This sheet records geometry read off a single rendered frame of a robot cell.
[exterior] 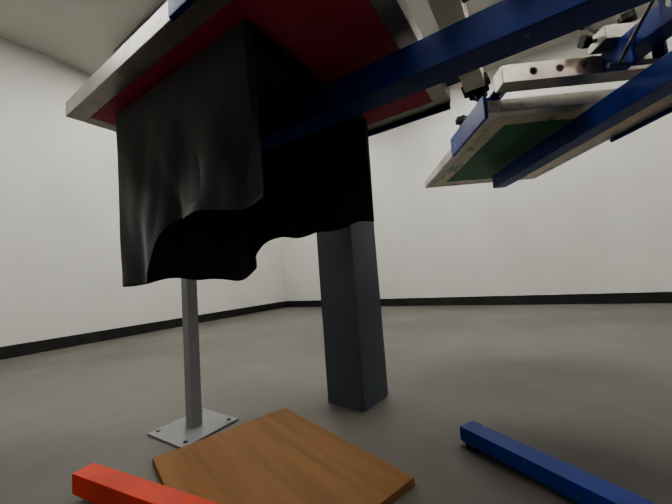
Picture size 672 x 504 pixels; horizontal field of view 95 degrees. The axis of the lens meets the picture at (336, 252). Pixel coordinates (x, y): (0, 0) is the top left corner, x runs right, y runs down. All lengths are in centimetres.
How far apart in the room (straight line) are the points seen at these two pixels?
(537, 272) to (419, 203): 171
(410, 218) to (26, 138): 441
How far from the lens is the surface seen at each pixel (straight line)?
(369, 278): 128
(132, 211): 86
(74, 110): 102
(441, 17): 77
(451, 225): 449
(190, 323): 128
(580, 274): 438
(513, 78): 105
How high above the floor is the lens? 51
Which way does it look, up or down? 4 degrees up
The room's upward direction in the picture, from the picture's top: 4 degrees counter-clockwise
